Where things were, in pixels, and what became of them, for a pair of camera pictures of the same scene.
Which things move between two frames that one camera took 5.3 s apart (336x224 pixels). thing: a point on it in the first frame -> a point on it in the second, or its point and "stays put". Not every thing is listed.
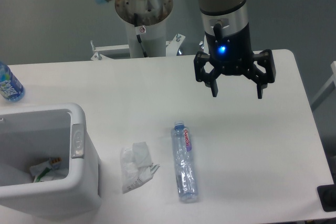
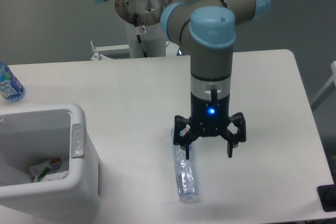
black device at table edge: x=327 y=194 stays put
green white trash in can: x=49 y=170 stays put
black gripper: x=233 y=55 -> x=210 y=118
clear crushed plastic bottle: x=186 y=175 stays put
